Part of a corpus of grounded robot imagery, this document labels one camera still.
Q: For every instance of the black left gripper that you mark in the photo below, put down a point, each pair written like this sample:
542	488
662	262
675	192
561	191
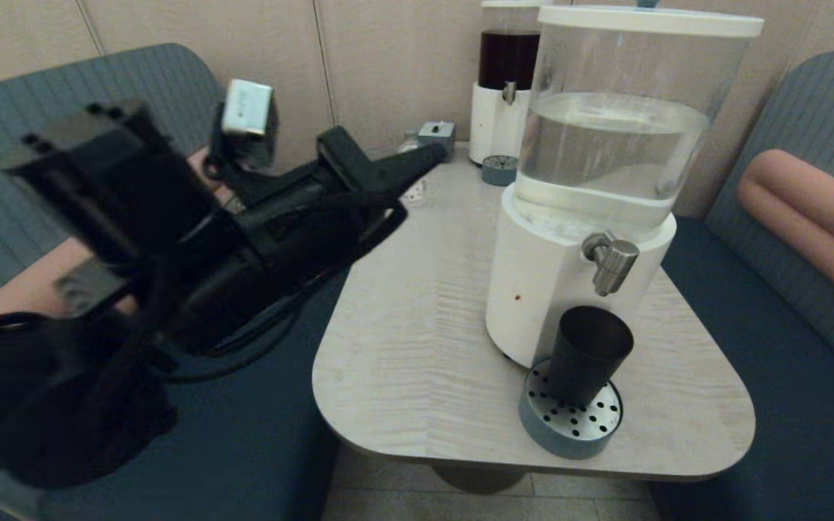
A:
279	239

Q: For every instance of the silver water dispenser tap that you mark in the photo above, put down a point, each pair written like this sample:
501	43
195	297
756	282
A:
616	262

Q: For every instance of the black plastic cup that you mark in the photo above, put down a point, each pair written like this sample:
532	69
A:
591	354

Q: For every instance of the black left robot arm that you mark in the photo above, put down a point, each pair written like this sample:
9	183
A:
98	188

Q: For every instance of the clear plastic bottle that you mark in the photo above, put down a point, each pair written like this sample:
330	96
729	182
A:
417	194

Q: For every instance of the small blue tissue box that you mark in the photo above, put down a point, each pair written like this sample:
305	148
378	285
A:
437	132

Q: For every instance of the small blue drip tray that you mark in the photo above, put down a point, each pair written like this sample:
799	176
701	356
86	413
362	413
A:
498	171

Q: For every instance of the small dark drink dispenser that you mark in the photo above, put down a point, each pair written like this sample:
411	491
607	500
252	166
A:
496	123

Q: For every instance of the small silver dispenser tap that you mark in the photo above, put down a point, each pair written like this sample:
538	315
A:
509	92

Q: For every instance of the large clear water dispenser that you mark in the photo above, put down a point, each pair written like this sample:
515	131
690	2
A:
554	289

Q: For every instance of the teal ribbed bench backrest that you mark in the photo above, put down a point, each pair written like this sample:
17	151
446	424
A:
171	79
822	108

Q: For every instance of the dark blue bench seat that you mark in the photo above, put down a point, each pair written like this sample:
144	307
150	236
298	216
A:
258	434
786	434

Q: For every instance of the round grey drip tray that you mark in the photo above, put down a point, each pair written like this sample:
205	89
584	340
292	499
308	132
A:
569	443

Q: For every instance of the white water dispenser lid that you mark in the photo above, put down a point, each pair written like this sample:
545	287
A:
649	22

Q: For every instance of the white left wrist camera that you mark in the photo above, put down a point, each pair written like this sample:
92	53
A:
247	108

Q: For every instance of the dark table pedestal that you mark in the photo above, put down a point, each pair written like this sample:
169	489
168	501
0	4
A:
478	477

